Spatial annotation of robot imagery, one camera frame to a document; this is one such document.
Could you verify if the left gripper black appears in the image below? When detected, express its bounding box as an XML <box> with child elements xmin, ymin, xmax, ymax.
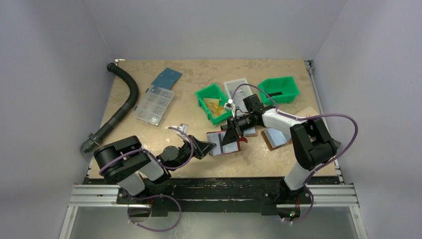
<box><xmin>171</xmin><ymin>134</ymin><xmax>216</xmax><ymax>171</ymax></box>

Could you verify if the red leather card holder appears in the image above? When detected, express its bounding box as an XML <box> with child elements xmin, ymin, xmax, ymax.
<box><xmin>206</xmin><ymin>129</ymin><xmax>248</xmax><ymax>157</ymax></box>

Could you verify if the green bin with yellow items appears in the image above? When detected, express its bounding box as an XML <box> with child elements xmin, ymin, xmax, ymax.
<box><xmin>195</xmin><ymin>84</ymin><xmax>232</xmax><ymax>125</ymax></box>

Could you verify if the white plastic bin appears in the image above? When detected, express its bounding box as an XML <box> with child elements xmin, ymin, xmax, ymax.
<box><xmin>223</xmin><ymin>78</ymin><xmax>253</xmax><ymax>117</ymax></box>

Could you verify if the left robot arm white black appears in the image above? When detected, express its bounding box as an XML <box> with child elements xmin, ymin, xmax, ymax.
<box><xmin>94</xmin><ymin>135</ymin><xmax>216</xmax><ymax>204</ymax></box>

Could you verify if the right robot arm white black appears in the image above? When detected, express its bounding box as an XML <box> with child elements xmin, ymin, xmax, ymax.
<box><xmin>221</xmin><ymin>94</ymin><xmax>341</xmax><ymax>203</ymax></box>

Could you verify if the brown open card holder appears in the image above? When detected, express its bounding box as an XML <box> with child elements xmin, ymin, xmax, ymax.
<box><xmin>261</xmin><ymin>128</ymin><xmax>291</xmax><ymax>151</ymax></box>

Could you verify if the clear compartment screw box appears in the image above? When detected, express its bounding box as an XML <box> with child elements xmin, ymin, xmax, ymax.
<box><xmin>134</xmin><ymin>85</ymin><xmax>174</xmax><ymax>126</ymax></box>

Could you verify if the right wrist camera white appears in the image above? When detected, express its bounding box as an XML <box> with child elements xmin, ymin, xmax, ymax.
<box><xmin>223</xmin><ymin>99</ymin><xmax>236</xmax><ymax>117</ymax></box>

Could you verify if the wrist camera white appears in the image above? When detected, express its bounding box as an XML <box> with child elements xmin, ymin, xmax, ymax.
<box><xmin>223</xmin><ymin>99</ymin><xmax>236</xmax><ymax>117</ymax></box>
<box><xmin>176</xmin><ymin>123</ymin><xmax>190</xmax><ymax>142</ymax></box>

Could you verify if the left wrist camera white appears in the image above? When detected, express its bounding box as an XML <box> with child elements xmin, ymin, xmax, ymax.
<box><xmin>176</xmin><ymin>123</ymin><xmax>190</xmax><ymax>142</ymax></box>

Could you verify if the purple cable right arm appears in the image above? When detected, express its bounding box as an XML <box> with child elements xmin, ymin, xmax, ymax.
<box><xmin>230</xmin><ymin>84</ymin><xmax>359</xmax><ymax>225</ymax></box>

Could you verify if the black corrugated hose left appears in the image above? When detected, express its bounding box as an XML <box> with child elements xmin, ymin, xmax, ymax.
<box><xmin>81</xmin><ymin>62</ymin><xmax>140</xmax><ymax>154</ymax></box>

